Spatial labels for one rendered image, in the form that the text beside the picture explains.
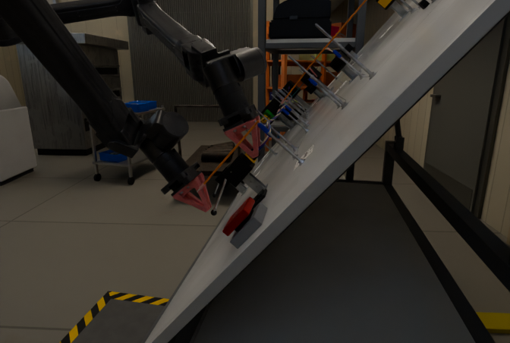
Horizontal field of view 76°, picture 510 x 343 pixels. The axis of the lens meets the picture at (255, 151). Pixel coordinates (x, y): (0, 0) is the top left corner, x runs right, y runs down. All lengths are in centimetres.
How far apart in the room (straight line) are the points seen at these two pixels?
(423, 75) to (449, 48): 3
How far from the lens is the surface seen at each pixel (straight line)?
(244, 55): 69
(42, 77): 594
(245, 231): 47
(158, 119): 66
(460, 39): 40
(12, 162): 492
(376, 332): 79
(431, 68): 40
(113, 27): 949
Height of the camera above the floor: 131
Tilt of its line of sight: 14 degrees down
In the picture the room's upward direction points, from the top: straight up
